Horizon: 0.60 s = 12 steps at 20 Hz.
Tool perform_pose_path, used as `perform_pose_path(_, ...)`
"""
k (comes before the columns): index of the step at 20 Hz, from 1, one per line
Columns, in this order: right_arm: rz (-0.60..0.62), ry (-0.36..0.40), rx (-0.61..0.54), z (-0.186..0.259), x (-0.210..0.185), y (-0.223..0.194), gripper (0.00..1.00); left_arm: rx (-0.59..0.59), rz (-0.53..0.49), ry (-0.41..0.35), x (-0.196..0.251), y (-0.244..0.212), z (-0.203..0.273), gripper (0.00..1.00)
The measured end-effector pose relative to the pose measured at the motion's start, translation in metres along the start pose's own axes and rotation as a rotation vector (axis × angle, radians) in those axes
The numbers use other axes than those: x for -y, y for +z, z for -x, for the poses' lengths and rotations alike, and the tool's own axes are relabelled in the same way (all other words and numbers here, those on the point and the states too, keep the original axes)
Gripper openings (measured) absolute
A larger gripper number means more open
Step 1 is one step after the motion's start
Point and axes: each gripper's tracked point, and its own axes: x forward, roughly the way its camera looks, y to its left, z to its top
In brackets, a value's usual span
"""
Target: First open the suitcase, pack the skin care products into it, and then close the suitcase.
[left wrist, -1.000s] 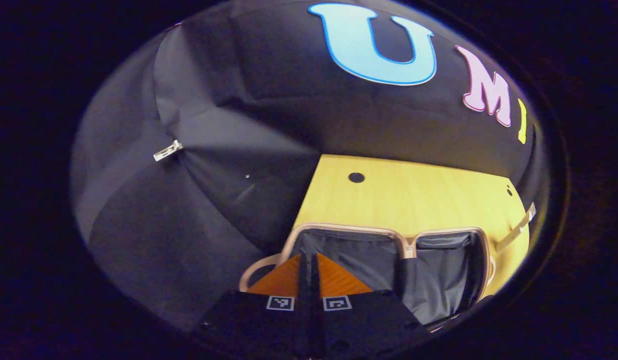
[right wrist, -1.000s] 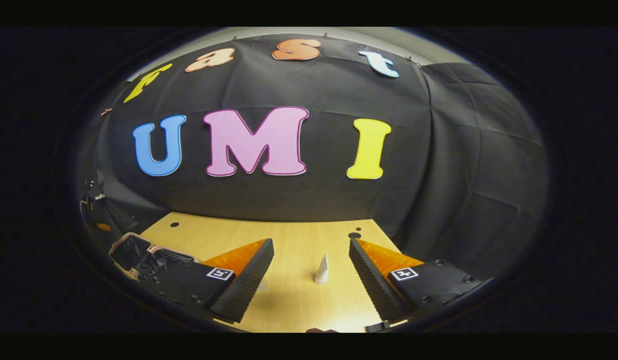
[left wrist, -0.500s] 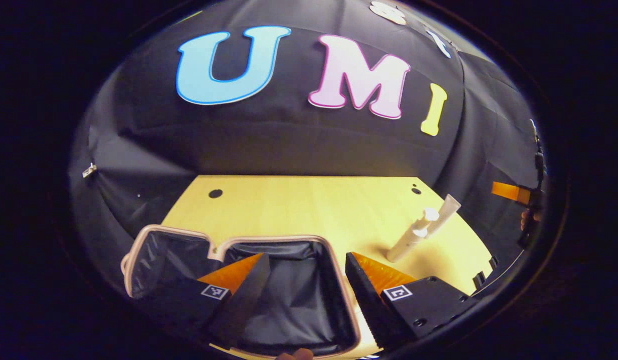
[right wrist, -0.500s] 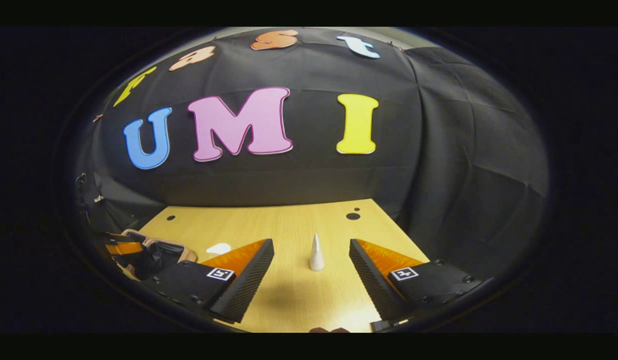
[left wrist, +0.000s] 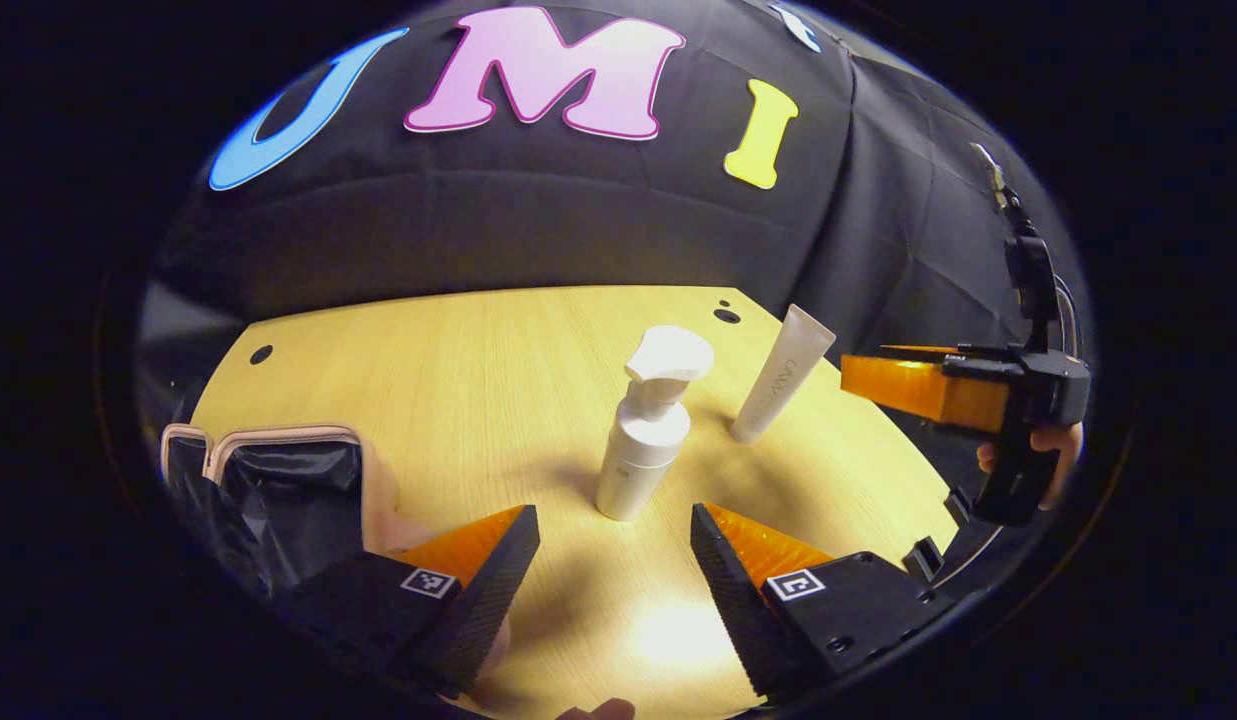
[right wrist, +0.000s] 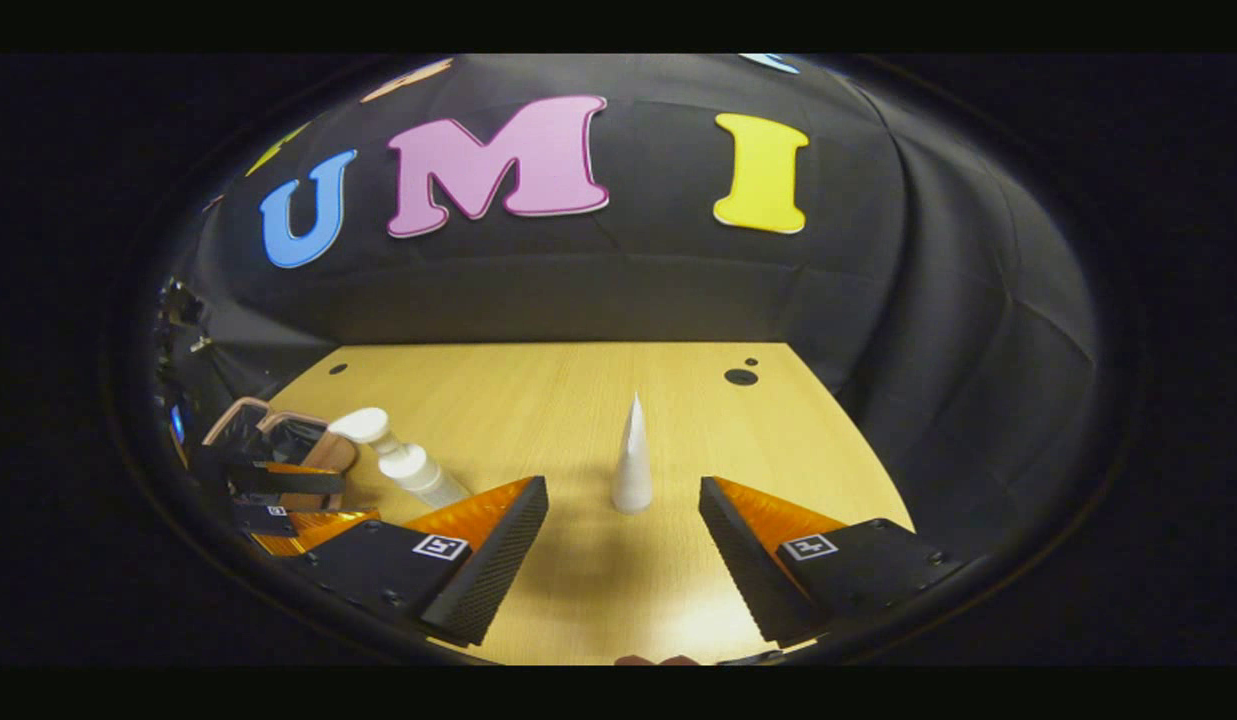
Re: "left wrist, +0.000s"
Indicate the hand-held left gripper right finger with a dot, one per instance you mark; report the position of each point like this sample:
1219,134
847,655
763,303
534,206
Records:
728,590

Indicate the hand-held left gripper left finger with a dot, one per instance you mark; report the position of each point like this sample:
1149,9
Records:
493,590

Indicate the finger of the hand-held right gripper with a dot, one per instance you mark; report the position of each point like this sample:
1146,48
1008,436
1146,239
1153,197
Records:
963,352
918,390

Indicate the white skin care tube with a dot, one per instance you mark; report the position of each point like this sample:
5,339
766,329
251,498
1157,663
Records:
783,375

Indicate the white pump bottle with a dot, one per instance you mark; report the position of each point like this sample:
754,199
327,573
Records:
643,440

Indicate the pink suitcase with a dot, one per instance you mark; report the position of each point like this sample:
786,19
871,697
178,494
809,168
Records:
298,480

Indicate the black table edge clamp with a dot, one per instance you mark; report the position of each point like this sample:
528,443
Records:
923,560
958,505

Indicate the black backdrop cloth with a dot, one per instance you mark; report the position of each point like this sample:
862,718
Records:
478,230

